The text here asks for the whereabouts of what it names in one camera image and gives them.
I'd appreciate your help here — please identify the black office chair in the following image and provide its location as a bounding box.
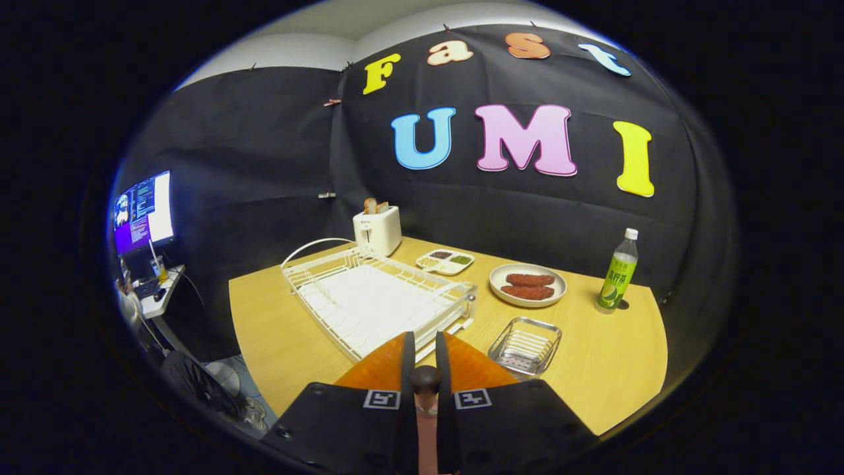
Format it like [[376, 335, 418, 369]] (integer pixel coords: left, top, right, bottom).
[[160, 350, 246, 424]]

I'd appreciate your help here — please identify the white wire dish rack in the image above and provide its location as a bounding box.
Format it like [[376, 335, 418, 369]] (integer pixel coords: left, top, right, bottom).
[[282, 237, 477, 362]]

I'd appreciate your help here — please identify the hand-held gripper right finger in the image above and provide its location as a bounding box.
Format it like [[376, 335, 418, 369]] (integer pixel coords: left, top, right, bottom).
[[435, 331, 597, 475]]

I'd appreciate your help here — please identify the white plate with sausages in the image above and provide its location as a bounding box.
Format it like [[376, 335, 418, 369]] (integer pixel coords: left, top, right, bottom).
[[489, 263, 568, 309]]

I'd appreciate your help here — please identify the white side desk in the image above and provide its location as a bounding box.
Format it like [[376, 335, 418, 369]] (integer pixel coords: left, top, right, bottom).
[[129, 264, 186, 321]]

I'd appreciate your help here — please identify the computer monitor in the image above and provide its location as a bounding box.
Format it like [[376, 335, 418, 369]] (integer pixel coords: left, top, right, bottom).
[[113, 170, 175, 257]]

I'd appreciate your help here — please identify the metal wire basket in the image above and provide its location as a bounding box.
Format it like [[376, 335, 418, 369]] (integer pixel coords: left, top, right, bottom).
[[488, 317, 562, 382]]

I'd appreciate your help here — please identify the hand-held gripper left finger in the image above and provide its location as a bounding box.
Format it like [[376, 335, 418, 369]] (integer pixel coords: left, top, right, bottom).
[[260, 331, 417, 475]]

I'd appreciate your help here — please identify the white toaster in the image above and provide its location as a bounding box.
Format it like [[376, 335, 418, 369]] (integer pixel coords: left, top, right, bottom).
[[353, 206, 402, 257]]

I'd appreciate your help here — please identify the metal spoon with dark handle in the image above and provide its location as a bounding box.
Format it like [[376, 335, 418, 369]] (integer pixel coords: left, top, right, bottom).
[[410, 365, 444, 475]]

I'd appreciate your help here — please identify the white compartment tray with spices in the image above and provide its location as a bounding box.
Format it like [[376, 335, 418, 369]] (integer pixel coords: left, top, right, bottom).
[[415, 249, 475, 276]]

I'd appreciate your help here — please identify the black backdrop cloth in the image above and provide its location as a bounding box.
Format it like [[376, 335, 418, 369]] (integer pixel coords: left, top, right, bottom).
[[109, 23, 736, 396]]

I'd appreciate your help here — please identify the green tea bottle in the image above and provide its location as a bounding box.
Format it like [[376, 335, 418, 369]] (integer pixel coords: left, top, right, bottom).
[[595, 228, 640, 315]]

